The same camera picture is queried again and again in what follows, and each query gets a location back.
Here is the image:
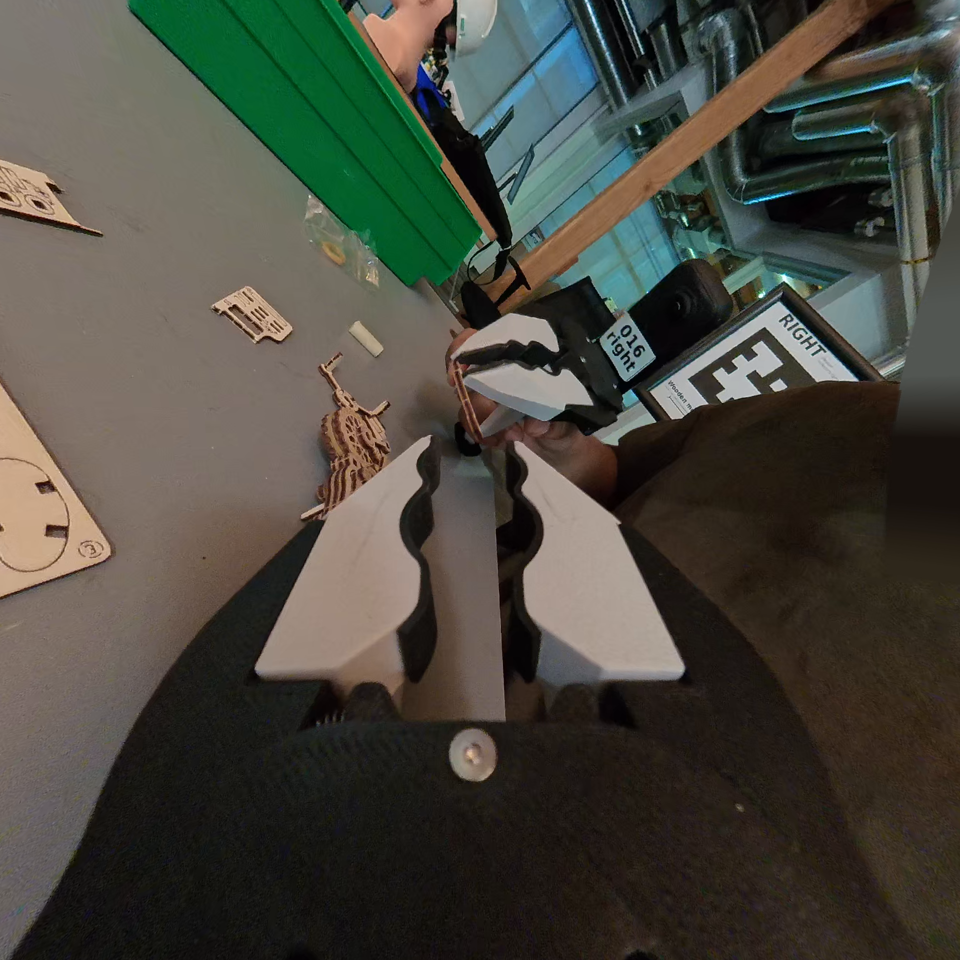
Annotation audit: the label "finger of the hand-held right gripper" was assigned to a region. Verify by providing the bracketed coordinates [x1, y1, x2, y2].
[448, 313, 562, 371]
[459, 358, 597, 442]

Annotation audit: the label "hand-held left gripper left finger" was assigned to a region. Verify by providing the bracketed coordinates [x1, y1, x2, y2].
[255, 435, 444, 710]

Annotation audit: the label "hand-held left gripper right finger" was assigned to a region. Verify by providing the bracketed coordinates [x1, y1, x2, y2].
[508, 441, 687, 690]

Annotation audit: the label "small wooden puzzle strip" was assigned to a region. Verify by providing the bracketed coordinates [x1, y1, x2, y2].
[450, 358, 485, 444]

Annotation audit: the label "person's right forearm brown sleeve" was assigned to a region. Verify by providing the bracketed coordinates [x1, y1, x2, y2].
[611, 381, 960, 960]

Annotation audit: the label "person's right hand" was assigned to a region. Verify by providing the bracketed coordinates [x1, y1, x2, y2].
[447, 328, 621, 510]

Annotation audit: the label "wooden puzzle model assembly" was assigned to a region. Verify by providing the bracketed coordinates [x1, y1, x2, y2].
[300, 352, 393, 522]

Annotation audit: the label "clear plastic bag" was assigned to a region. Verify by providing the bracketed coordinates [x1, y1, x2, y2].
[303, 193, 381, 290]

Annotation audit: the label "wooden beam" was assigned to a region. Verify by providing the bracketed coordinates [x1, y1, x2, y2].
[495, 0, 901, 312]

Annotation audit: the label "small slotted wooden puzzle piece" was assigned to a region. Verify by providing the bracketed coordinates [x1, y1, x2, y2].
[211, 286, 294, 345]

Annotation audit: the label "green plastic crate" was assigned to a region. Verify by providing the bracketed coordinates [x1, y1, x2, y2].
[127, 0, 483, 288]

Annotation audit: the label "silver ventilation ducts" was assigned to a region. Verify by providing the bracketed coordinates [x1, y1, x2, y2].
[566, 0, 960, 286]

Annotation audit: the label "wooden puzzle sheet with circle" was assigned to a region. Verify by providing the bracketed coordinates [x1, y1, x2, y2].
[0, 382, 112, 601]

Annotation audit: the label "white hard hat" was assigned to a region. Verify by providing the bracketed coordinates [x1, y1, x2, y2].
[450, 0, 500, 57]

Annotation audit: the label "wooden puzzle sheet with cutouts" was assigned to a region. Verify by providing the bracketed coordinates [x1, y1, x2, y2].
[0, 159, 104, 238]

